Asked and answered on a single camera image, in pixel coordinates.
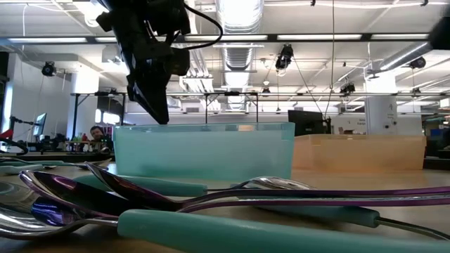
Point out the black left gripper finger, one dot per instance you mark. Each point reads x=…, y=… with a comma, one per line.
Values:
x=162, y=98
x=142, y=95

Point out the translucent green plastic bin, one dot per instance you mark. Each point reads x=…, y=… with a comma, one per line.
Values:
x=204, y=154

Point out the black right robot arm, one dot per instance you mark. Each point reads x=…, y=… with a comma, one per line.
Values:
x=441, y=33

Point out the person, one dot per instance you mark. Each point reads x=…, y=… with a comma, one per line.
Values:
x=96, y=133

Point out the black ceiling spotlight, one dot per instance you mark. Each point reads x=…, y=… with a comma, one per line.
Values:
x=419, y=62
x=284, y=56
x=49, y=68

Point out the slim background monitor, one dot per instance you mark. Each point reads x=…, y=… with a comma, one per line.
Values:
x=39, y=124

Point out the black overhead beam with lights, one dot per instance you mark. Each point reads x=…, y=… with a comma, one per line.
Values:
x=272, y=37

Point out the black background monitor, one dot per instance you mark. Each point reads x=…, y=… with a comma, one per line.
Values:
x=304, y=121

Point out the background storage shelving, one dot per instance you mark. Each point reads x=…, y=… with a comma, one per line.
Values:
x=437, y=140

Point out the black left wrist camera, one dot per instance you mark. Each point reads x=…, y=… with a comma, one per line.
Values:
x=181, y=61

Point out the black background table frame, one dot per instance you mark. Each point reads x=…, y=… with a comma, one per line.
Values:
x=232, y=93

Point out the silver spiral air duct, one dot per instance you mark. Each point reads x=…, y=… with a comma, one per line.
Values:
x=239, y=59

